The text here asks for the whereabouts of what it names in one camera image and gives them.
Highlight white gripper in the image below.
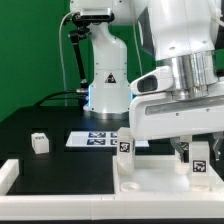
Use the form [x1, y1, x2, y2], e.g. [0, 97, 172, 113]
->
[129, 93, 224, 161]

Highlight white square table top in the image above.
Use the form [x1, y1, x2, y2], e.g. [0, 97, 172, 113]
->
[113, 156, 224, 193]

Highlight black cables at base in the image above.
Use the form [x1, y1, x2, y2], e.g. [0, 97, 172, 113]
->
[33, 88, 90, 108]

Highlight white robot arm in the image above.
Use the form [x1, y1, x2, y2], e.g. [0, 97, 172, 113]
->
[70, 0, 224, 153]

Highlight white sheet with tags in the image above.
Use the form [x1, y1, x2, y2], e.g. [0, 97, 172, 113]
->
[65, 130, 150, 148]

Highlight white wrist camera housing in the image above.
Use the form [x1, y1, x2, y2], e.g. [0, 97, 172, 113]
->
[130, 66, 174, 95]

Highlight white U-shaped obstacle fence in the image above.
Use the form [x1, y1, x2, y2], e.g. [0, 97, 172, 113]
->
[0, 159, 224, 221]

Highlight grey camera on mount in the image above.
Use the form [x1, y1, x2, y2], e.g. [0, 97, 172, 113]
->
[80, 8, 112, 19]

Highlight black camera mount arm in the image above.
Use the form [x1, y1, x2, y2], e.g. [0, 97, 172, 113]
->
[68, 13, 90, 89]

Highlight white cable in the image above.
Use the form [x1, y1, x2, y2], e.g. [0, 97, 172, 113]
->
[58, 11, 76, 108]

